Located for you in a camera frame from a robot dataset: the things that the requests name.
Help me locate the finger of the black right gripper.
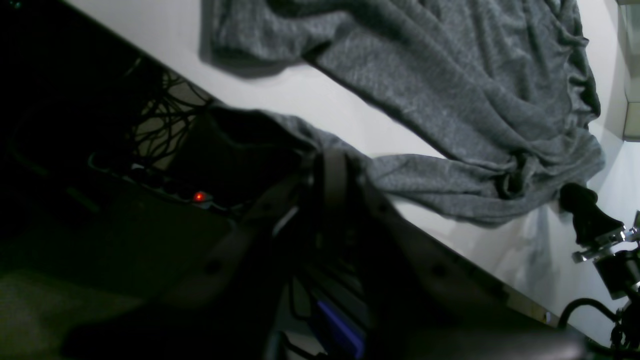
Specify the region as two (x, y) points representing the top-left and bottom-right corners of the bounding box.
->
(558, 183), (624, 246)

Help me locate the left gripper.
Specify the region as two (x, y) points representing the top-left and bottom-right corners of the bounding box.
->
(571, 212), (639, 300)

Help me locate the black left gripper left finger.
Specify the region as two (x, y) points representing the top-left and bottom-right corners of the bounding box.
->
(61, 150), (348, 360)

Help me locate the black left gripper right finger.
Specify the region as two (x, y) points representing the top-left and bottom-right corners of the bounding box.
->
(345, 156), (586, 360)

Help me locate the grey t-shirt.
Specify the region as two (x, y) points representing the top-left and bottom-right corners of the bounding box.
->
(205, 0), (605, 224)

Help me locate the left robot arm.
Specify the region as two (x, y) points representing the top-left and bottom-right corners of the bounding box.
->
(61, 150), (639, 360)

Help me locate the blue box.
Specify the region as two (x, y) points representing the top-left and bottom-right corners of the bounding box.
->
(307, 300), (366, 360)

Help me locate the black power strip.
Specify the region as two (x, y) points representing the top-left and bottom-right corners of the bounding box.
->
(87, 152), (234, 215)

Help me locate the black cable bundle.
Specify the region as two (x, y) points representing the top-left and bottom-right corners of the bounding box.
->
(125, 57), (216, 166)

